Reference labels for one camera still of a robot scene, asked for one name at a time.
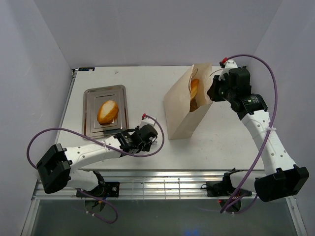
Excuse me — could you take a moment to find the long baguette bread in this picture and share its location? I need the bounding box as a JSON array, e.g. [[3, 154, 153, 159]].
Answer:
[[190, 79, 199, 100]]

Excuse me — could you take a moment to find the beige paper bag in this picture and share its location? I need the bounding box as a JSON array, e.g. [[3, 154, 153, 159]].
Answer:
[[163, 63, 213, 140]]

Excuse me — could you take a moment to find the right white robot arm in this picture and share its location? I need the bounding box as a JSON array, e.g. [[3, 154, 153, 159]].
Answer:
[[207, 68, 309, 202]]

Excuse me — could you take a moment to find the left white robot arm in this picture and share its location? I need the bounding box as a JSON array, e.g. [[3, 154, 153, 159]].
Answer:
[[36, 124, 158, 197]]

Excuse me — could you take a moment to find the oval bread loaf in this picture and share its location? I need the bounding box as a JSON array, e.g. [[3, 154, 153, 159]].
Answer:
[[97, 100, 119, 125]]

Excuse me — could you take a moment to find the metal tray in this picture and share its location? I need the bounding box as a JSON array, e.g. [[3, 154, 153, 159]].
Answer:
[[82, 85, 129, 138]]

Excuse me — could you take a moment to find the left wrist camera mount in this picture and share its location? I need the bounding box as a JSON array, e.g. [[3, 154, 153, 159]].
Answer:
[[139, 114, 156, 128]]

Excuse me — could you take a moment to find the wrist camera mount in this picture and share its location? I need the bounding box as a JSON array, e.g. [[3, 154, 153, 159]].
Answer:
[[219, 58, 238, 80], [139, 114, 156, 128]]

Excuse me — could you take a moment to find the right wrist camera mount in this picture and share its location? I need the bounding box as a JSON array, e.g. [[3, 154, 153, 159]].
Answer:
[[219, 58, 238, 80]]

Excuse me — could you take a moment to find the aluminium frame rail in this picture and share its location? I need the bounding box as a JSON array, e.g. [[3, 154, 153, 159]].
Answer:
[[31, 169, 296, 201]]

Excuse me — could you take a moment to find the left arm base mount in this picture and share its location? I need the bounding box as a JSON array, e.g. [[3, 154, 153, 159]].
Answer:
[[76, 182, 120, 198]]

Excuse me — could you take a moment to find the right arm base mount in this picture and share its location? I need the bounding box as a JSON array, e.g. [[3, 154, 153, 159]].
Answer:
[[201, 180, 253, 197]]

